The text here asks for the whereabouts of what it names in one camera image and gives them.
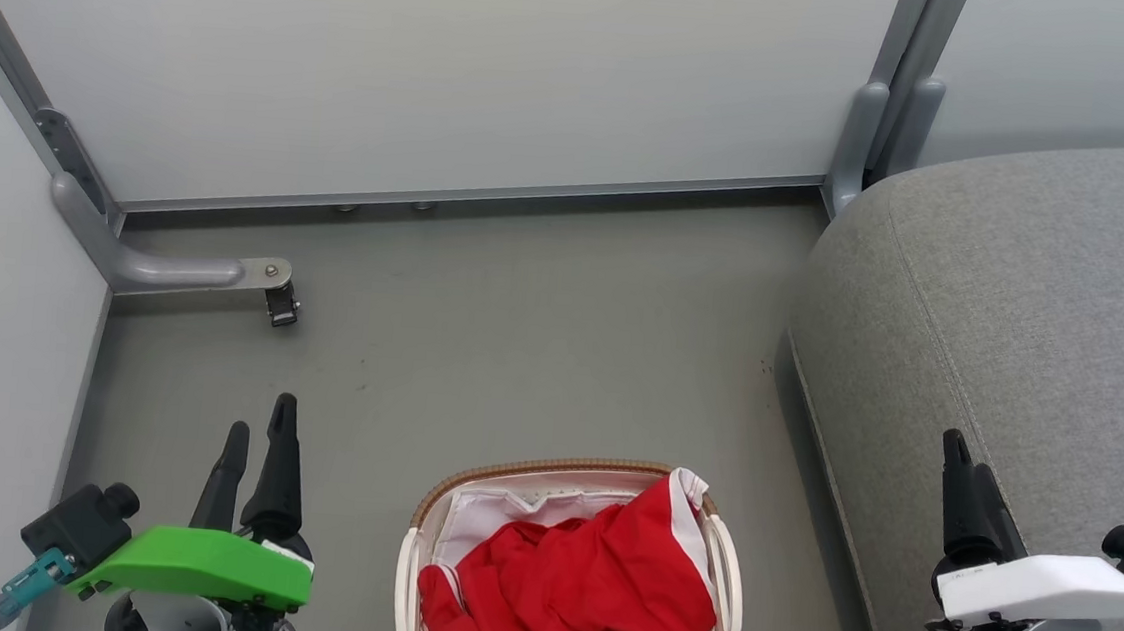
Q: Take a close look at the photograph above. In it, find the black cable with teal connector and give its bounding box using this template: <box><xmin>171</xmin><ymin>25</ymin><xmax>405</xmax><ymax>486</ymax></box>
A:
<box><xmin>0</xmin><ymin>543</ymin><xmax>80</xmax><ymax>631</ymax></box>

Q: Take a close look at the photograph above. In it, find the grey fabric sofa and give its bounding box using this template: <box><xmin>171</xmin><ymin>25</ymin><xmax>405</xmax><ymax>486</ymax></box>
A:
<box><xmin>762</xmin><ymin>112</ymin><xmax>1124</xmax><ymax>631</ymax></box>

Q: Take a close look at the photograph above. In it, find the grey partition corner post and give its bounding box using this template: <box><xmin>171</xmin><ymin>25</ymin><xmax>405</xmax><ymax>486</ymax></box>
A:
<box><xmin>0</xmin><ymin>0</ymin><xmax>143</xmax><ymax>234</ymax></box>

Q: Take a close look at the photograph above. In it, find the grey partition double post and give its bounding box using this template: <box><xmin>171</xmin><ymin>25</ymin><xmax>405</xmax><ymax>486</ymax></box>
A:
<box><xmin>819</xmin><ymin>0</ymin><xmax>975</xmax><ymax>229</ymax></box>

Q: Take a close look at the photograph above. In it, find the grey partition foot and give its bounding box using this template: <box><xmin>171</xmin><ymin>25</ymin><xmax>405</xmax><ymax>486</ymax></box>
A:
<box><xmin>42</xmin><ymin>169</ymin><xmax>301</xmax><ymax>311</ymax></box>

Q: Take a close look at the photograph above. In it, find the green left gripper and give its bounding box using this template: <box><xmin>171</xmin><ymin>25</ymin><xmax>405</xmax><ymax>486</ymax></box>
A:
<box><xmin>63</xmin><ymin>376</ymin><xmax>329</xmax><ymax>619</ymax></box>

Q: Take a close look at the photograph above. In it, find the woven laundry basket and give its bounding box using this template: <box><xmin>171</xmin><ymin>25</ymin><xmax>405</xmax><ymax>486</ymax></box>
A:
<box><xmin>391</xmin><ymin>442</ymin><xmax>757</xmax><ymax>631</ymax></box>

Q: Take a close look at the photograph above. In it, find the black caster wheel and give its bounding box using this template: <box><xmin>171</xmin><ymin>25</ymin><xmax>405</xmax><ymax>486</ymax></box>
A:
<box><xmin>262</xmin><ymin>282</ymin><xmax>303</xmax><ymax>330</ymax></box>

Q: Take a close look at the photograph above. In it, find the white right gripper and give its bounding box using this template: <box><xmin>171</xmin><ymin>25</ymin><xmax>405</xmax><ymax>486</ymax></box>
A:
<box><xmin>927</xmin><ymin>428</ymin><xmax>1124</xmax><ymax>631</ymax></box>

